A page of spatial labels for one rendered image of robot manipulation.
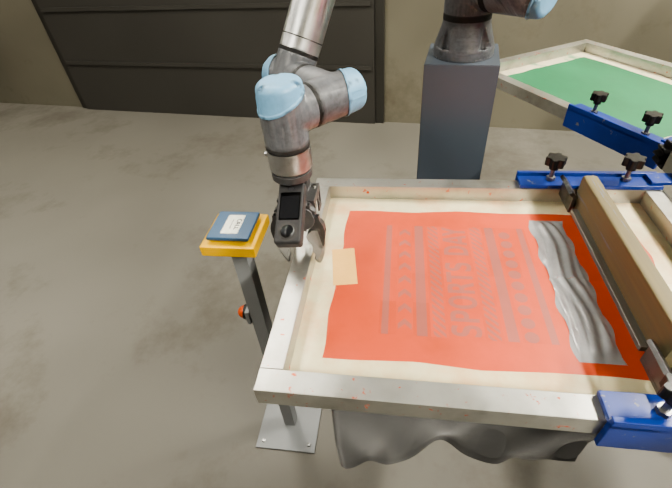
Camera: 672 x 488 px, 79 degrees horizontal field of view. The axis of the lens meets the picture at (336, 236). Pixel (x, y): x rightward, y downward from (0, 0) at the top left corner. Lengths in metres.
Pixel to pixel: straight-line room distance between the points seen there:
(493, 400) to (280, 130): 0.50
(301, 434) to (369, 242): 0.98
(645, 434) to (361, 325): 0.42
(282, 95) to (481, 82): 0.63
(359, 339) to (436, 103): 0.68
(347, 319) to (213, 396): 1.19
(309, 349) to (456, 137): 0.73
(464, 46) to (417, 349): 0.74
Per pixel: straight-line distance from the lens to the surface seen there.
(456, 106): 1.16
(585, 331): 0.81
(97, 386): 2.13
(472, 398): 0.65
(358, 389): 0.64
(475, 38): 1.14
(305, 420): 1.73
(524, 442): 0.90
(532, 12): 1.04
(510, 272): 0.87
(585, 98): 1.68
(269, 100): 0.65
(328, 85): 0.70
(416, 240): 0.91
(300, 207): 0.70
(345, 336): 0.73
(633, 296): 0.82
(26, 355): 2.45
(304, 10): 0.81
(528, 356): 0.75
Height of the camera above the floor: 1.55
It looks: 40 degrees down
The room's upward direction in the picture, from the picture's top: 5 degrees counter-clockwise
